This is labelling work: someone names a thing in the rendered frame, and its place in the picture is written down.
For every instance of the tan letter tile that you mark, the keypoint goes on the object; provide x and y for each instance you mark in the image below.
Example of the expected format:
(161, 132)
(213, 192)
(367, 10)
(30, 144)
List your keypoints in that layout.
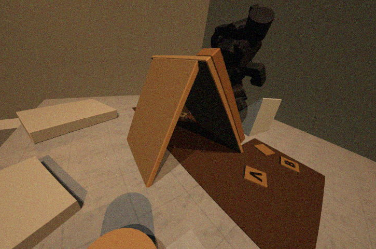
(183, 114)
(289, 164)
(255, 176)
(263, 149)

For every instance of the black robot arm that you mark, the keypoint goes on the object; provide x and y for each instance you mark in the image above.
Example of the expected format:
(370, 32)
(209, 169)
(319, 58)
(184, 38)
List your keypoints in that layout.
(237, 37)

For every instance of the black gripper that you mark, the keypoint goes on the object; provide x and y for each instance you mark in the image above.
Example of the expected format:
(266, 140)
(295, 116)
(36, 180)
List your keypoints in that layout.
(248, 68)

